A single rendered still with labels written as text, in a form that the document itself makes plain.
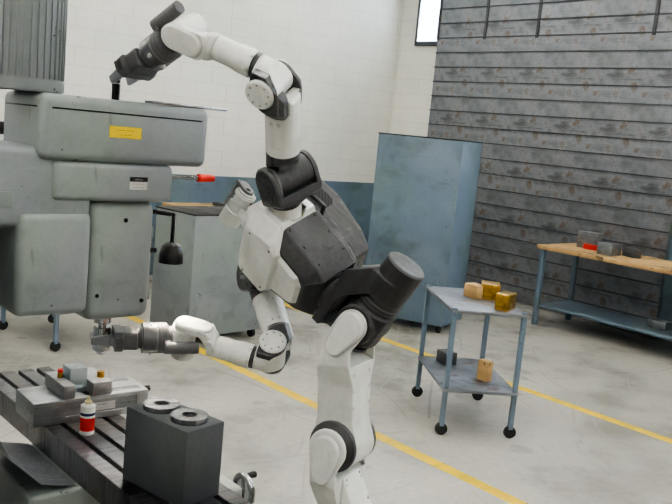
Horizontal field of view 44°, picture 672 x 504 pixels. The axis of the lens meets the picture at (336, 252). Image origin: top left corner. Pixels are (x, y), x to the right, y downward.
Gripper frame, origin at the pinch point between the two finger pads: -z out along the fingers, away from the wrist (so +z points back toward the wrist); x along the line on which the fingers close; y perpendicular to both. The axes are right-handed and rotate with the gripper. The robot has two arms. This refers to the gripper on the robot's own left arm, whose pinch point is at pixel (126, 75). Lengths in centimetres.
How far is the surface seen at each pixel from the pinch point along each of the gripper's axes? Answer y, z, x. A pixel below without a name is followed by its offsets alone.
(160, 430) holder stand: -91, -8, -17
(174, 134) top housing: -18.0, 2.9, 7.5
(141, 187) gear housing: -29.1, -7.0, -0.3
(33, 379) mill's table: -59, -95, 14
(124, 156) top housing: -21.9, -3.5, -6.1
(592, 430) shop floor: -181, -79, 411
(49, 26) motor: 8.0, 4.1, -24.0
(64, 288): -49, -24, -19
